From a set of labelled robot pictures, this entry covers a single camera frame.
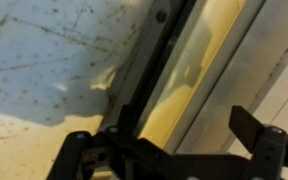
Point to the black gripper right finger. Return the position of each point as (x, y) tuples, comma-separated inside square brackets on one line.
[(247, 130)]

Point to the white washing machine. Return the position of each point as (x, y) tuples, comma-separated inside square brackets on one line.
[(34, 50)]

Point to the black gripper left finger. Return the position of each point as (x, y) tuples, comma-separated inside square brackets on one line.
[(127, 120)]

